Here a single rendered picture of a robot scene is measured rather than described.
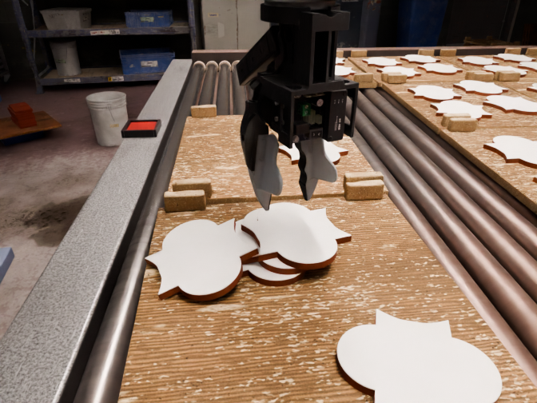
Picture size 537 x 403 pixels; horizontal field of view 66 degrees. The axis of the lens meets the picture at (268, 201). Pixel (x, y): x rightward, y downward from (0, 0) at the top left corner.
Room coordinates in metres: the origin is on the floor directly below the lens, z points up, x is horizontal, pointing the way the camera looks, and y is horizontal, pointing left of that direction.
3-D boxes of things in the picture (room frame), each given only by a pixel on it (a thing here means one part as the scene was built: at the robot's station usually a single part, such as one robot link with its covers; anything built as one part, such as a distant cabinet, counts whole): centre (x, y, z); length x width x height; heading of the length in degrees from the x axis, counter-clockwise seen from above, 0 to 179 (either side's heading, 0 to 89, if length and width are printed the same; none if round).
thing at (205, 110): (0.95, 0.15, 0.95); 0.06 x 0.02 x 0.03; 95
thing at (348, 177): (0.59, -0.15, 0.95); 0.06 x 0.02 x 0.03; 95
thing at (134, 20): (5.27, 1.38, 0.72); 0.50 x 0.38 x 0.16; 95
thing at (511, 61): (1.54, -0.86, 0.94); 0.41 x 0.35 x 0.04; 5
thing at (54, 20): (5.06, 2.24, 0.74); 0.44 x 0.36 x 0.20; 88
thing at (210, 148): (0.77, 0.00, 0.93); 0.41 x 0.35 x 0.02; 5
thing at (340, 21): (0.40, -0.03, 1.16); 0.09 x 0.08 x 0.12; 26
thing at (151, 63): (5.25, 1.47, 0.25); 0.62 x 0.42 x 0.22; 110
